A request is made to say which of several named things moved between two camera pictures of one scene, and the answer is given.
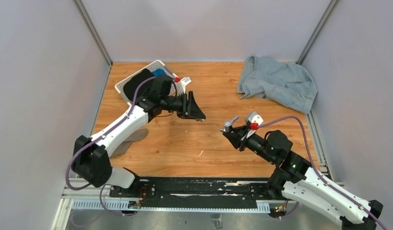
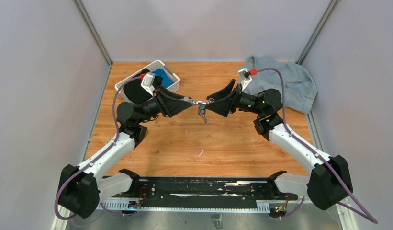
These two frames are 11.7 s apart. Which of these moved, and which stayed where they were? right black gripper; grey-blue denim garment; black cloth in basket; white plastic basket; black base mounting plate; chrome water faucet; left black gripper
Moved: right black gripper; left black gripper; chrome water faucet
Stayed: black base mounting plate; grey-blue denim garment; black cloth in basket; white plastic basket
